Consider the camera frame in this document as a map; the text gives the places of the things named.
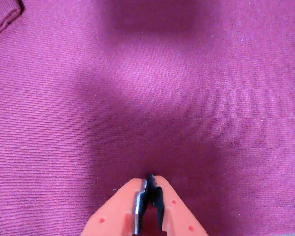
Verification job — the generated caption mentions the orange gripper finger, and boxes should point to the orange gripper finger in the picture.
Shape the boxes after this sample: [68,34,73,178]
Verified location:
[80,178,148,236]
[147,174,209,236]

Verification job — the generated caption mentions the dark red cloth trousers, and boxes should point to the dark red cloth trousers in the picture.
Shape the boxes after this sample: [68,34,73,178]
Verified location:
[0,0,295,236]

